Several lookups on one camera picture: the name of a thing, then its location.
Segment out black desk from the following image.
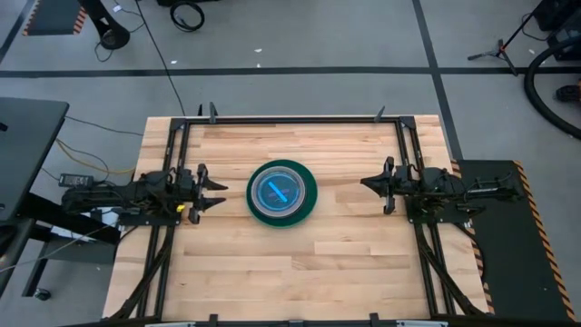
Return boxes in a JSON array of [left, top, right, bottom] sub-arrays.
[[0, 96, 71, 299]]

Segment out black equipment case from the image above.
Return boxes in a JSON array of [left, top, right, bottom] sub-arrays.
[[533, 0, 581, 61]]

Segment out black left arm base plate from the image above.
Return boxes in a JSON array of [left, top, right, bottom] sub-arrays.
[[118, 209, 182, 227]]

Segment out small hazard-striped mat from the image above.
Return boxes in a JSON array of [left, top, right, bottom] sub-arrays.
[[21, 0, 88, 37]]

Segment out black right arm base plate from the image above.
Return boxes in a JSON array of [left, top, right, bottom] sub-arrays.
[[405, 199, 472, 224]]

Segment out black aluminium table frame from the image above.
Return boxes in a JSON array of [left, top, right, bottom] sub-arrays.
[[103, 102, 491, 327]]

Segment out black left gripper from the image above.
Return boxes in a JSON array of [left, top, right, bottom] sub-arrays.
[[175, 163, 229, 225]]

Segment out thick black hose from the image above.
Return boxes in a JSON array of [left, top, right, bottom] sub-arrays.
[[523, 37, 581, 141]]

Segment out long black floor cable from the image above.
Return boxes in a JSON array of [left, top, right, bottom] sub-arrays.
[[134, 0, 187, 117]]

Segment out black tripod stand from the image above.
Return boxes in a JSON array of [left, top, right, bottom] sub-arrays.
[[467, 0, 548, 77]]

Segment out yellow cable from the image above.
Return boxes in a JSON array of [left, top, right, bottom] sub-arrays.
[[54, 137, 137, 176]]

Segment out coiled black cable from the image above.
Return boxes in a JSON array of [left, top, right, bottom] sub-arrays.
[[169, 0, 206, 34]]

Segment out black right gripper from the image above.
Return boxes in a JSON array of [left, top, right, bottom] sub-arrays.
[[360, 156, 416, 215]]

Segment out dark green plastic plate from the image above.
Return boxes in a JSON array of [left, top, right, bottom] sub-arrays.
[[245, 158, 319, 229]]

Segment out black hazard-striped mat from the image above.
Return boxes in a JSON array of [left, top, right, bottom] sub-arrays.
[[450, 158, 578, 323]]

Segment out white plastic plate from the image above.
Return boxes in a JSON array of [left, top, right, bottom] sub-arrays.
[[250, 164, 308, 220]]

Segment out black stand base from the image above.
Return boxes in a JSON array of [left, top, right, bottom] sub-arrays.
[[79, 0, 132, 51]]

